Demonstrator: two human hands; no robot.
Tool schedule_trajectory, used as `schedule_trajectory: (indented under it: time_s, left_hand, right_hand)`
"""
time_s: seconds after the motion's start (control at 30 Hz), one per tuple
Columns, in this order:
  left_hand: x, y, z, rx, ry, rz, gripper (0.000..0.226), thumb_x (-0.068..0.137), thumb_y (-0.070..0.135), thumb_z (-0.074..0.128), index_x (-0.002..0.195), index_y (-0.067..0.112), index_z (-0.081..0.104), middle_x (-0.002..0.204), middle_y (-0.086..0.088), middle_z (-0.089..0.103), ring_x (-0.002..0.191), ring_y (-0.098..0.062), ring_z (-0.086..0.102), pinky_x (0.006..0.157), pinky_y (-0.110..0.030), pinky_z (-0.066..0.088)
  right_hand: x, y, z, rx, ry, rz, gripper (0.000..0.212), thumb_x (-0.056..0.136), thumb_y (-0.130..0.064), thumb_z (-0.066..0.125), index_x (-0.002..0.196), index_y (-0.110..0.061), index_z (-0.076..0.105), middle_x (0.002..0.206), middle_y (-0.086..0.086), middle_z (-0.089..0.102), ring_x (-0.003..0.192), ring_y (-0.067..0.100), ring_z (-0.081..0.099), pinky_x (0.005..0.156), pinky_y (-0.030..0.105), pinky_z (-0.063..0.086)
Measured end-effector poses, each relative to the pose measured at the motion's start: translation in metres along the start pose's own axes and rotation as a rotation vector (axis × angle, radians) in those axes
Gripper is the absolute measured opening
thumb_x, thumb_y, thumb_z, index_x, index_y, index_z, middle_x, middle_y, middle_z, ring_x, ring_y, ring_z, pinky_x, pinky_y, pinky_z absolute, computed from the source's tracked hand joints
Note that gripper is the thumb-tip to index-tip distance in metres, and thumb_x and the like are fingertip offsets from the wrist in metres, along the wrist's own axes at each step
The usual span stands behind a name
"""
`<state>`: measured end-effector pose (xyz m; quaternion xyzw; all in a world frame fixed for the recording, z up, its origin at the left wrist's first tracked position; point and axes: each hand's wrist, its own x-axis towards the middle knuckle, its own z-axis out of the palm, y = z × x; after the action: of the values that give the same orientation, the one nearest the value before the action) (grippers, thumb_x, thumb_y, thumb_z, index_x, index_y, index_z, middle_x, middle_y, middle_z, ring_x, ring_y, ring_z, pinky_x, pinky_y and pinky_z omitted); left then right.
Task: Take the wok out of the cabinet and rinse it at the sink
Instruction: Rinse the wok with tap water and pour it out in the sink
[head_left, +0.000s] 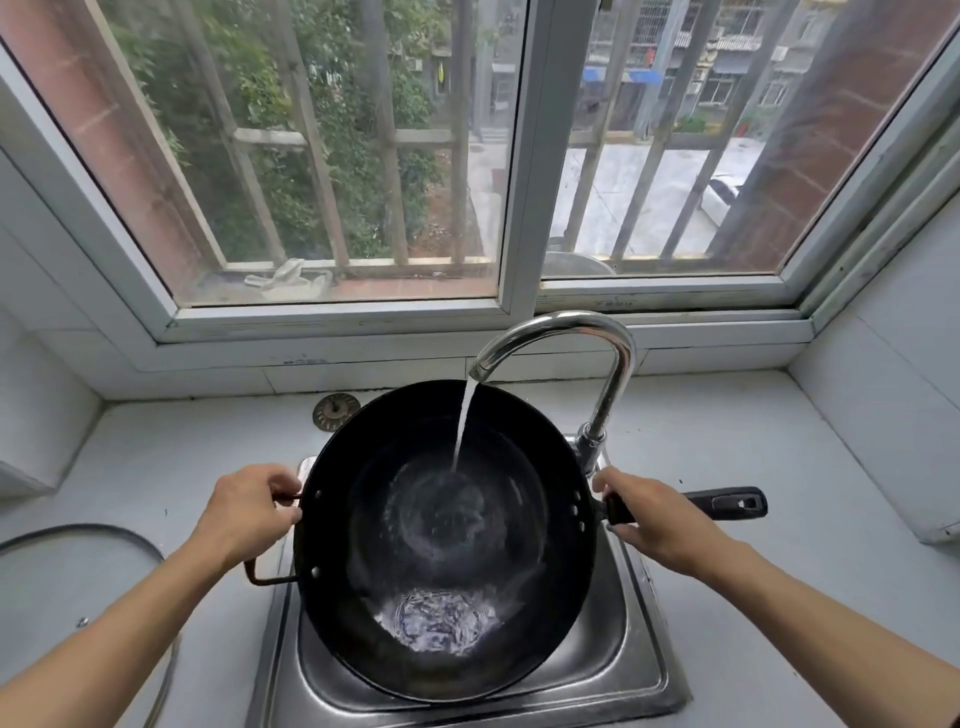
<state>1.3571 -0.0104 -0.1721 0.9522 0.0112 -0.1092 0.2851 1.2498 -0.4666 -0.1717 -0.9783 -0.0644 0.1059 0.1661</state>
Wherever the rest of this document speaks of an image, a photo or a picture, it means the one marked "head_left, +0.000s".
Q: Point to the metal window security bars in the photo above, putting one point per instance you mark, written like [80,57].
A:
[311,150]

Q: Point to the black wok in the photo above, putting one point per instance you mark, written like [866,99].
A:
[360,487]

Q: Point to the white rag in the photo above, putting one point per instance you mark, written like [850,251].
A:
[289,281]

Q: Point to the black sink stopper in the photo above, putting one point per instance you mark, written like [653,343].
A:
[336,412]

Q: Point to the person's left hand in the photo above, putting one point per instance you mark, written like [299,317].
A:
[244,514]

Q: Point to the white car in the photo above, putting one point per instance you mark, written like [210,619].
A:
[716,202]

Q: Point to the grey metal basin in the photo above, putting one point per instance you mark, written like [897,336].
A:
[577,266]

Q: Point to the person's left forearm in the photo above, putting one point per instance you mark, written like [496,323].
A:
[97,645]

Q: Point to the person's right hand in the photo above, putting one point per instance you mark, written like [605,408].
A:
[667,529]

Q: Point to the round glass lid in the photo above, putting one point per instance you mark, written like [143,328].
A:
[60,585]

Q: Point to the stainless steel sink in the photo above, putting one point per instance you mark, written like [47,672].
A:
[637,675]

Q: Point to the person's right forearm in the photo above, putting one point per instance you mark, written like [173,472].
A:
[832,637]

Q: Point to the white framed window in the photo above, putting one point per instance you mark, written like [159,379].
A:
[540,150]

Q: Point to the chrome curved faucet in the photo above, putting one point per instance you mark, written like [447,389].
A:
[615,337]

